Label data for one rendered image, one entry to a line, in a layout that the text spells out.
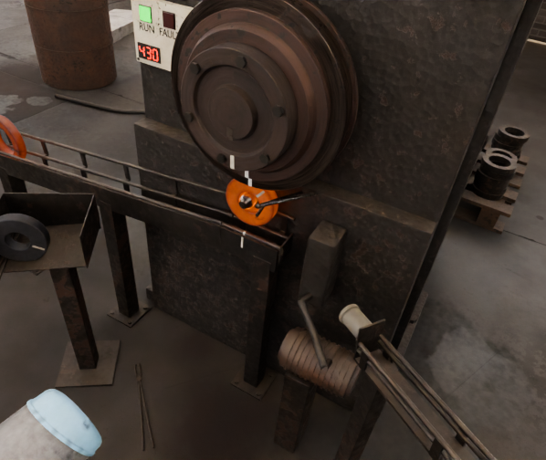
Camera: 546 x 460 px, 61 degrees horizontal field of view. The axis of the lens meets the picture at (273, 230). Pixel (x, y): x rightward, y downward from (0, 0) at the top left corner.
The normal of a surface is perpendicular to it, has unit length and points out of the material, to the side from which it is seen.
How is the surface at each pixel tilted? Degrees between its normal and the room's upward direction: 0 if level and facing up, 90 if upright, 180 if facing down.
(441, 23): 90
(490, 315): 0
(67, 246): 5
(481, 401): 0
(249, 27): 27
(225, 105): 90
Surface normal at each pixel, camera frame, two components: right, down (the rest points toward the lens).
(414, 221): 0.08, -0.77
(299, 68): 0.40, 0.00
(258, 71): -0.48, 0.52
